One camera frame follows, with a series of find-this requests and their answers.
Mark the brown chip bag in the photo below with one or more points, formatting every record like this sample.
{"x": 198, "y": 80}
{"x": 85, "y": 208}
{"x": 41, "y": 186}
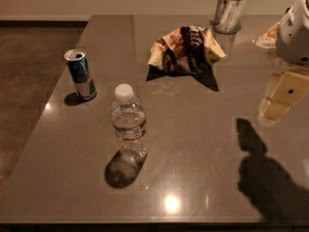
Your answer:
{"x": 186, "y": 50}

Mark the clear cup with utensils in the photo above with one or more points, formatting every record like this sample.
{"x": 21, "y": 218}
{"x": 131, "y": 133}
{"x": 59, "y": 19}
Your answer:
{"x": 227, "y": 16}

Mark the blue silver energy drink can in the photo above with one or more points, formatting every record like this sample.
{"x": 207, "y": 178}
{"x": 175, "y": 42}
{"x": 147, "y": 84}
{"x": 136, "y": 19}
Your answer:
{"x": 78, "y": 66}

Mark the black wire napkin basket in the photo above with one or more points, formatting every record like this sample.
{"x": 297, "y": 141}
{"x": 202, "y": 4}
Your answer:
{"x": 269, "y": 38}

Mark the clear plastic water bottle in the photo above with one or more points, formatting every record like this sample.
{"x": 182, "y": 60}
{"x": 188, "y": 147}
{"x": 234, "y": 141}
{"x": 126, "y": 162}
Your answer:
{"x": 129, "y": 123}

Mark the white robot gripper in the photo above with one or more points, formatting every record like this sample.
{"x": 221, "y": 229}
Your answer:
{"x": 294, "y": 38}

